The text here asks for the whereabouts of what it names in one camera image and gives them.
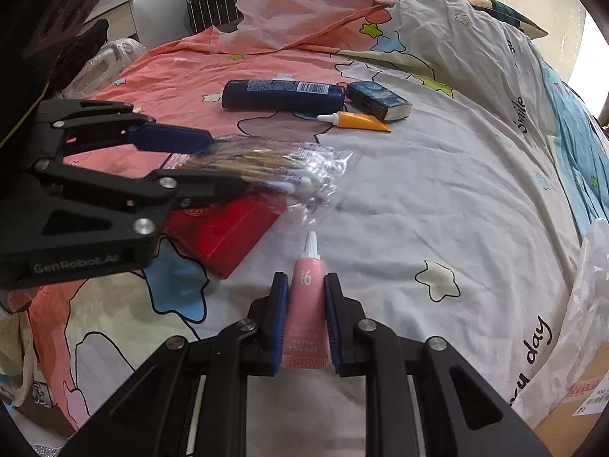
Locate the red square gift box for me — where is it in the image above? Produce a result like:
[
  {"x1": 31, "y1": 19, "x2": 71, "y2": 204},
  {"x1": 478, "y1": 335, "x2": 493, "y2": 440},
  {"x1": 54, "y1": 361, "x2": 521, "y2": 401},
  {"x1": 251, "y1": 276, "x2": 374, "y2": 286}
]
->
[{"x1": 166, "y1": 190, "x2": 287, "y2": 278}]

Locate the pink cream tube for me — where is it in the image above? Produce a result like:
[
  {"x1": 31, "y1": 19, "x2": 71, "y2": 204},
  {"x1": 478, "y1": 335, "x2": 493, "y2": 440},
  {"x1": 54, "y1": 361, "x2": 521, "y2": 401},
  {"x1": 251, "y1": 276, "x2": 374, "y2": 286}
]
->
[{"x1": 281, "y1": 231, "x2": 329, "y2": 369}]

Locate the cotton swab plastic bag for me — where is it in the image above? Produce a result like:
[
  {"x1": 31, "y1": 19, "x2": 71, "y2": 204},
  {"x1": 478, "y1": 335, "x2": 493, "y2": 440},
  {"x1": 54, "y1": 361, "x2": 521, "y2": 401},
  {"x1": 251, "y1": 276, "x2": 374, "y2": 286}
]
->
[{"x1": 164, "y1": 136, "x2": 359, "y2": 215}]

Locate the orange sunscreen tube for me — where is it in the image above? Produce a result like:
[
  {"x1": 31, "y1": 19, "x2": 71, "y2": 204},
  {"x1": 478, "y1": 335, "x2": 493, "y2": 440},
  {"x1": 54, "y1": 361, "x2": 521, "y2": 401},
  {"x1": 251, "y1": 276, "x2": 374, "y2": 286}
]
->
[{"x1": 317, "y1": 112, "x2": 391, "y2": 132}]

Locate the clear plastic bag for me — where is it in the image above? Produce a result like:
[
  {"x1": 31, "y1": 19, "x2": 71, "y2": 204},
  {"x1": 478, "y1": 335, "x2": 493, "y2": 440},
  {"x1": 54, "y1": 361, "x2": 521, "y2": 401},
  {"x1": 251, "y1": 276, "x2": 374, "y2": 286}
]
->
[{"x1": 60, "y1": 38, "x2": 147, "y2": 99}]

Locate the black clothing pile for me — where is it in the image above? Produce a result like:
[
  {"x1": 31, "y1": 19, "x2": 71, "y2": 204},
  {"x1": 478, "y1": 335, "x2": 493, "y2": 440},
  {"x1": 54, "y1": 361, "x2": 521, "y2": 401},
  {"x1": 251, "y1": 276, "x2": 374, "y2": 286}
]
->
[{"x1": 42, "y1": 19, "x2": 109, "y2": 99}]

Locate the dark blue bottle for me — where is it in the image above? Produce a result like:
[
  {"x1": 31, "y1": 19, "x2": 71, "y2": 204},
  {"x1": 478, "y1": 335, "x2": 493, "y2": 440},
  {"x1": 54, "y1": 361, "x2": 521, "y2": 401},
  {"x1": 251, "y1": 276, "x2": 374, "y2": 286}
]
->
[{"x1": 221, "y1": 80, "x2": 345, "y2": 116}]

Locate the white dressing table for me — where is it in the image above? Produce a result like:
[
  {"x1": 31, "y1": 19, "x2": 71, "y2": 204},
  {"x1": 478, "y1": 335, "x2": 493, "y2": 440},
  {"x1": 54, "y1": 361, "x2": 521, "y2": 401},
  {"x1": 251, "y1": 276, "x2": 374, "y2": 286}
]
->
[{"x1": 81, "y1": 0, "x2": 139, "y2": 42}]

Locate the cartoon star bed sheet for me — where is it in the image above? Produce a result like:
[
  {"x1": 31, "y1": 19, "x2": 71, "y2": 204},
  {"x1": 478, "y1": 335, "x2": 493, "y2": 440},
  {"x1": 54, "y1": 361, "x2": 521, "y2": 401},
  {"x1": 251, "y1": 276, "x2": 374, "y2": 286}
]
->
[{"x1": 1, "y1": 0, "x2": 608, "y2": 429}]

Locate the pink crumpled sheet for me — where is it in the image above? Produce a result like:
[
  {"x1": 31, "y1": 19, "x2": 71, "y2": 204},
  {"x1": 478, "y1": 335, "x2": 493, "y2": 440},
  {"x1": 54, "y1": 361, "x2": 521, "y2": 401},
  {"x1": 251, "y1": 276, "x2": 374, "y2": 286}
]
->
[{"x1": 209, "y1": 0, "x2": 399, "y2": 54}]

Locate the blue tissue pack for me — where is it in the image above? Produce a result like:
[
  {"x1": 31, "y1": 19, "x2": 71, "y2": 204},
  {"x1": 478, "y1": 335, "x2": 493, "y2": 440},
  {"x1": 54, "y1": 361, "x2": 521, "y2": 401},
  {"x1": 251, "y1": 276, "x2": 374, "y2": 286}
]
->
[{"x1": 346, "y1": 81, "x2": 412, "y2": 123}]

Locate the white plastic bag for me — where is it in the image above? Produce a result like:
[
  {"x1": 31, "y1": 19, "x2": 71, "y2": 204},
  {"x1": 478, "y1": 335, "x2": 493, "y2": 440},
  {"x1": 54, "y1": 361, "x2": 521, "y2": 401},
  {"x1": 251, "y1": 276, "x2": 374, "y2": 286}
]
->
[{"x1": 512, "y1": 219, "x2": 608, "y2": 428}]

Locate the brown cardboard box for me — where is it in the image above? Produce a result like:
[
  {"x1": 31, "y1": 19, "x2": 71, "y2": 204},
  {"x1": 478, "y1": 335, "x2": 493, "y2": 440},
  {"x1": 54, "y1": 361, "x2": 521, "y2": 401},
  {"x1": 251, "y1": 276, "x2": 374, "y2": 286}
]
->
[{"x1": 536, "y1": 344, "x2": 608, "y2": 456}]

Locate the light blue quilt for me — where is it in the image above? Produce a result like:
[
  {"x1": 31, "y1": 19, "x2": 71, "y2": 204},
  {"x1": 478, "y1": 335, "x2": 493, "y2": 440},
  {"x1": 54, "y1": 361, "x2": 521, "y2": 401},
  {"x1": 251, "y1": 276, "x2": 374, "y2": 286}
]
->
[{"x1": 542, "y1": 63, "x2": 608, "y2": 235}]

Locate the dark cartoon pillow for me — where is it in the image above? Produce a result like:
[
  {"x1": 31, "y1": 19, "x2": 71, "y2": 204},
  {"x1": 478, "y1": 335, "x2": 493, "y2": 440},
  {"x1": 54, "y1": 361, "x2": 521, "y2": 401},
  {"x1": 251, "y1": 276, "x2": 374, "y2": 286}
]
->
[{"x1": 467, "y1": 0, "x2": 548, "y2": 39}]

